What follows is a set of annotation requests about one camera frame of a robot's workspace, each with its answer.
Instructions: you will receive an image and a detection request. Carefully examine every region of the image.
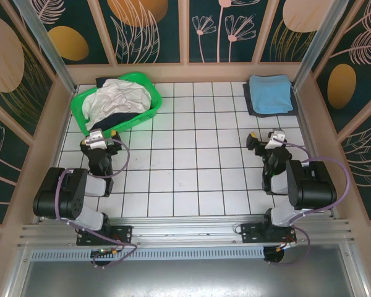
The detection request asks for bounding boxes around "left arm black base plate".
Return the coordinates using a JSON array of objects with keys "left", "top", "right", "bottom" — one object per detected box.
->
[{"left": 76, "top": 225, "right": 134, "bottom": 247}]

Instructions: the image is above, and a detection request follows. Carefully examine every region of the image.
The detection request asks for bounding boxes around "white t-shirt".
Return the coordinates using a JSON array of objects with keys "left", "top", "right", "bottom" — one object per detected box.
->
[{"left": 82, "top": 79, "right": 152, "bottom": 131}]

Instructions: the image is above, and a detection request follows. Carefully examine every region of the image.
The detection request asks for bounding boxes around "folded light blue towel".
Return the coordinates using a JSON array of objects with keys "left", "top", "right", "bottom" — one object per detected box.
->
[{"left": 249, "top": 75, "right": 293, "bottom": 114}]

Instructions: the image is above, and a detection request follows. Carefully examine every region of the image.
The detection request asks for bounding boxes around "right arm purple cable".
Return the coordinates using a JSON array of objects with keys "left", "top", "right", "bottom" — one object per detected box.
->
[{"left": 267, "top": 138, "right": 351, "bottom": 267}]

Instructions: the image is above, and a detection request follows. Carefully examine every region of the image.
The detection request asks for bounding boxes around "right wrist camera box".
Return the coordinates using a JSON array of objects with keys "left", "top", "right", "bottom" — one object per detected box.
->
[{"left": 267, "top": 129, "right": 288, "bottom": 150}]

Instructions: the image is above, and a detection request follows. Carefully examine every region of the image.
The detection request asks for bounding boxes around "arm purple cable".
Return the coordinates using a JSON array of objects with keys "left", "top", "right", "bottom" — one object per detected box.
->
[
  {"left": 267, "top": 138, "right": 351, "bottom": 267},
  {"left": 54, "top": 138, "right": 139, "bottom": 269}
]

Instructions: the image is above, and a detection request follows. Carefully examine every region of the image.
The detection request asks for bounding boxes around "small circuit board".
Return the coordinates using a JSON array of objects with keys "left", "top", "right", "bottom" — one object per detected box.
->
[{"left": 90, "top": 247, "right": 120, "bottom": 258}]

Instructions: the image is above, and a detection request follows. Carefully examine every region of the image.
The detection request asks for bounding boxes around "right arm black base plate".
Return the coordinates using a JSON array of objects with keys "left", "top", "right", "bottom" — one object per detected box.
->
[{"left": 240, "top": 223, "right": 297, "bottom": 245}]

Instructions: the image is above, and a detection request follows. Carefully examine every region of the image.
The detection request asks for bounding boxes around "aluminium mounting rail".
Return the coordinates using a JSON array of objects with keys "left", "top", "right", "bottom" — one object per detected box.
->
[{"left": 17, "top": 216, "right": 355, "bottom": 248}]

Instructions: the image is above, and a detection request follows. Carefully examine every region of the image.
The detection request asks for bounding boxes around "aluminium side rail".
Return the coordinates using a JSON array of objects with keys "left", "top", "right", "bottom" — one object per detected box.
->
[{"left": 292, "top": 85, "right": 338, "bottom": 220}]

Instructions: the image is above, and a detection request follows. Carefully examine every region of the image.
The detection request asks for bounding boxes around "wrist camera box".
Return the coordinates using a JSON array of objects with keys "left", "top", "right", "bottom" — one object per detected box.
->
[
  {"left": 85, "top": 129, "right": 108, "bottom": 149},
  {"left": 267, "top": 129, "right": 288, "bottom": 150}
]

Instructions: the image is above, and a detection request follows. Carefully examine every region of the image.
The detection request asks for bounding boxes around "navy blue t-shirt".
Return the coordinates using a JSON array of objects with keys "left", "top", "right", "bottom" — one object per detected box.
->
[{"left": 87, "top": 76, "right": 142, "bottom": 132}]

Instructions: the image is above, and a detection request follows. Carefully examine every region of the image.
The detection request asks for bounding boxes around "aluminium frame post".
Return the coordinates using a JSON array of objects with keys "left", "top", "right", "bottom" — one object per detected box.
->
[
  {"left": 292, "top": 0, "right": 343, "bottom": 90},
  {"left": 12, "top": 0, "right": 79, "bottom": 95}
]

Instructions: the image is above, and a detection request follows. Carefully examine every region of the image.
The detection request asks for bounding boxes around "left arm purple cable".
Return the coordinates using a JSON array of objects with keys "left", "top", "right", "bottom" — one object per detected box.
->
[{"left": 54, "top": 138, "right": 139, "bottom": 269}]

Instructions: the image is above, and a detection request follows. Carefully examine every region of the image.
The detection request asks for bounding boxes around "green plastic basket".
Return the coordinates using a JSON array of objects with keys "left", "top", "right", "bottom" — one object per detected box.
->
[{"left": 70, "top": 72, "right": 163, "bottom": 136}]

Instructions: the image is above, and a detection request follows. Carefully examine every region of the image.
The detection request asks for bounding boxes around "shiny metal sheet panel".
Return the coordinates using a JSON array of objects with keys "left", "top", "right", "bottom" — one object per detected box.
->
[{"left": 6, "top": 243, "right": 367, "bottom": 297}]

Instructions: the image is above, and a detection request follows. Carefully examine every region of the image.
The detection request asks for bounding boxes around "grey folded t-shirt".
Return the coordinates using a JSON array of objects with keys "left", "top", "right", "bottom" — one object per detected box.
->
[{"left": 242, "top": 82, "right": 299, "bottom": 118}]

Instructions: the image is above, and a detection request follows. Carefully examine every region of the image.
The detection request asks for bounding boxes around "grey slotted cable duct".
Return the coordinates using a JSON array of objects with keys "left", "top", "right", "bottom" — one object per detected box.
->
[{"left": 30, "top": 247, "right": 265, "bottom": 261}]

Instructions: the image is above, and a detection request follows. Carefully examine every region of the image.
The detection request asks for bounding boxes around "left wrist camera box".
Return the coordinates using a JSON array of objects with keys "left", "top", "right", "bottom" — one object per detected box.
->
[{"left": 85, "top": 129, "right": 108, "bottom": 149}]

